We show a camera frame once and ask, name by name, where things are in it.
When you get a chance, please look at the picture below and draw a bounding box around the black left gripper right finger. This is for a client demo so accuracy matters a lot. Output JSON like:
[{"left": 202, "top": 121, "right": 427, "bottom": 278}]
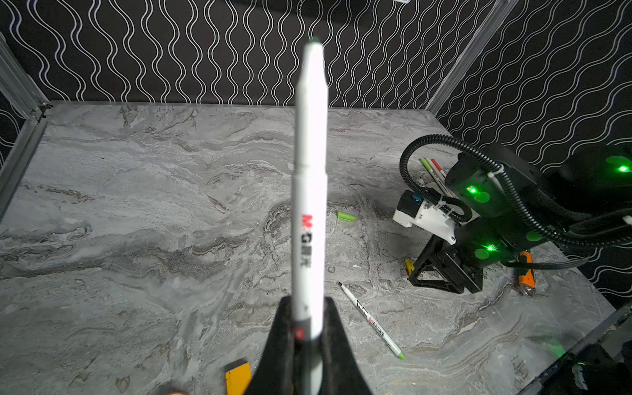
[{"left": 319, "top": 297, "right": 372, "bottom": 395}]

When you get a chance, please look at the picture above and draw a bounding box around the white pen green tip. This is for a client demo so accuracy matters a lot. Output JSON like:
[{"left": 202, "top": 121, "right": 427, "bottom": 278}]
[{"left": 291, "top": 39, "right": 329, "bottom": 394}]

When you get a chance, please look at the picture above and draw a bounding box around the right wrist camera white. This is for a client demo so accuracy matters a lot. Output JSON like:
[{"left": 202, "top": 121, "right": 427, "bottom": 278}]
[{"left": 393, "top": 190, "right": 458, "bottom": 245}]

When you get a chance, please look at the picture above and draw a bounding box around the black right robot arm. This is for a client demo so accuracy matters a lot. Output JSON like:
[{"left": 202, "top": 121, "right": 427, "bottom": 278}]
[{"left": 393, "top": 134, "right": 631, "bottom": 294}]

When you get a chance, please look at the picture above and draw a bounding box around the green pen cap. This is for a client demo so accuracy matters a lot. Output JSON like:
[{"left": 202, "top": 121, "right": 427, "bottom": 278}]
[{"left": 337, "top": 211, "right": 357, "bottom": 222}]

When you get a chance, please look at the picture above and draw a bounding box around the white pen green end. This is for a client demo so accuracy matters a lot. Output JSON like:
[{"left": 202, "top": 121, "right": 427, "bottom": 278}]
[{"left": 337, "top": 281, "right": 405, "bottom": 360}]

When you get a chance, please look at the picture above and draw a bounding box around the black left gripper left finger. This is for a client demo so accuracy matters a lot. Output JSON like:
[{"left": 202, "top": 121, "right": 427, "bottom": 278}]
[{"left": 245, "top": 296, "right": 295, "bottom": 395}]

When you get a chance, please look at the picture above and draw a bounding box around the yellow pen cap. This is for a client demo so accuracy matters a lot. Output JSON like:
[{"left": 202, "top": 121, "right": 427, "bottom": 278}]
[{"left": 405, "top": 258, "right": 414, "bottom": 276}]

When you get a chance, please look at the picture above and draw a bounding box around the white pen red cap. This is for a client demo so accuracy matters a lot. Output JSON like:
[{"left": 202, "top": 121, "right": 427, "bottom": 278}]
[{"left": 431, "top": 159, "right": 445, "bottom": 180}]

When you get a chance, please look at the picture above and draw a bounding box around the yellow rectangular block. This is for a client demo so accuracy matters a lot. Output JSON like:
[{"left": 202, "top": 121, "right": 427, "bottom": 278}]
[{"left": 224, "top": 359, "right": 252, "bottom": 395}]

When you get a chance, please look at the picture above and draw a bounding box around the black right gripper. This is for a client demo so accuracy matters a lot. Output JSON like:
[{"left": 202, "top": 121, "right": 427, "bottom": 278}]
[{"left": 408, "top": 235, "right": 492, "bottom": 294}]

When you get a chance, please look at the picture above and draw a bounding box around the white pen yellow tip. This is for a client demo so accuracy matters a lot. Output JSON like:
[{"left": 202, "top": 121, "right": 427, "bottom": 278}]
[{"left": 420, "top": 158, "right": 450, "bottom": 197}]

